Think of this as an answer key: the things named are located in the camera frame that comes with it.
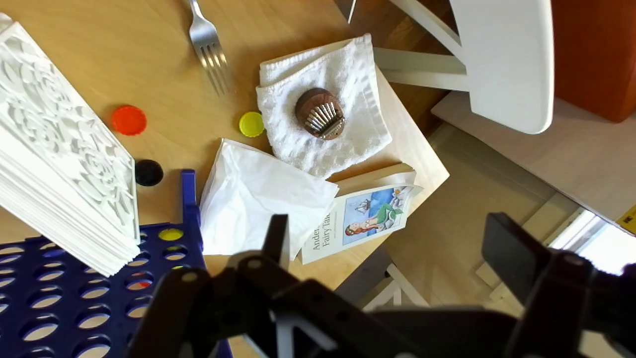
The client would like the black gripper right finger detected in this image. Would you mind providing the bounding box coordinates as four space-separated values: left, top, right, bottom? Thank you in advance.
482 211 636 358

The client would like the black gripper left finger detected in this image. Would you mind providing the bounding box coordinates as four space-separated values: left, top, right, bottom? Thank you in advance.
126 213 315 358

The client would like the yellow game chip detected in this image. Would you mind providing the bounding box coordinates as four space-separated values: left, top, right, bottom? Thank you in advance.
158 227 187 245
237 110 267 141

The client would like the red game chip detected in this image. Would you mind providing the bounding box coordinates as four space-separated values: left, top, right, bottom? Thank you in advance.
128 277 156 295
110 104 150 137

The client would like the blue grid gameboard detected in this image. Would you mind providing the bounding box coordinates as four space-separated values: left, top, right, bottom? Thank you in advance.
0 167 233 358

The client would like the black game chip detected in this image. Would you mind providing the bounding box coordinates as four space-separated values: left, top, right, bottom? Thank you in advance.
134 157 166 189

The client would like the stack of white frames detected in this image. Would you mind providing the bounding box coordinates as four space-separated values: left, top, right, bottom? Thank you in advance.
547 207 636 277

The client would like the white crumpled tissue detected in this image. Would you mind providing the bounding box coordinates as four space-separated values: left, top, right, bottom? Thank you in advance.
197 137 342 263

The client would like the small illustrated book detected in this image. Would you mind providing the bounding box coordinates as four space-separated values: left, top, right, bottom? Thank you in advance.
301 163 420 267

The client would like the white embossed box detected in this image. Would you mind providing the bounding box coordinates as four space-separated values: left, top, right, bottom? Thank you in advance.
0 12 144 279

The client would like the brown ribbed shell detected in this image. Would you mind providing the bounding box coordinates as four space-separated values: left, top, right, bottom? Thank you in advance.
293 86 346 141

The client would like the white wooden chair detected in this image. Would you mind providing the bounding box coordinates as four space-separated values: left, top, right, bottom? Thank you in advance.
334 0 557 137

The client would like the orange armchair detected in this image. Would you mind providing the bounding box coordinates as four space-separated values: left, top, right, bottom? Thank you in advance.
553 0 636 126

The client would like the silver metal fork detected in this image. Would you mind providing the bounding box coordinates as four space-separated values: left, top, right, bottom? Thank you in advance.
185 0 233 96

